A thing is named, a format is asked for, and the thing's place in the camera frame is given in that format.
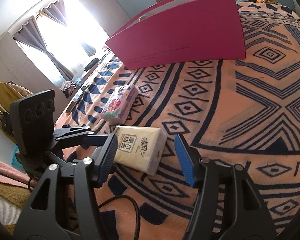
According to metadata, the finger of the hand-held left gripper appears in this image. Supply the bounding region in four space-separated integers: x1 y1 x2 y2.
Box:
56 134 111 148
52 126 93 138

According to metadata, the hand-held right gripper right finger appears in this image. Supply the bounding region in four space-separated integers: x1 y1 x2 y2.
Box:
174 134 278 240

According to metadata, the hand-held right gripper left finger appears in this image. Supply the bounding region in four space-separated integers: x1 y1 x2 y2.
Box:
12 133 118 240

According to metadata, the beige tissue pack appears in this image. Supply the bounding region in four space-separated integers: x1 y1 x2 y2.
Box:
114 125 168 176

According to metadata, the floral pink tissue pack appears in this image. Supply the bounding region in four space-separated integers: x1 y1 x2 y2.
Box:
100 84 138 123

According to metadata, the pink storage box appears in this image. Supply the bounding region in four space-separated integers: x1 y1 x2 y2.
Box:
104 0 247 70

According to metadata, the clothes heap by window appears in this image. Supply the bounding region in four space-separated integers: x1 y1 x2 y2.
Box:
61 76 84 98

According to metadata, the yellow bag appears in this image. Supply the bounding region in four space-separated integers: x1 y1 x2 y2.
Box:
0 81 33 143

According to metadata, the pink cloth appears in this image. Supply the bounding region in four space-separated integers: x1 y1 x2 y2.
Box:
0 157 32 190

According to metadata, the orange patterned blanket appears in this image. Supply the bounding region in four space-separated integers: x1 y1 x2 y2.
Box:
56 1 300 240

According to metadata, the grey curtain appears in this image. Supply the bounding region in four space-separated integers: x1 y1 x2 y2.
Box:
41 0 97 57
14 16 74 81

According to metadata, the black cable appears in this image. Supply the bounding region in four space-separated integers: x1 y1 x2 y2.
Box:
97 195 140 240

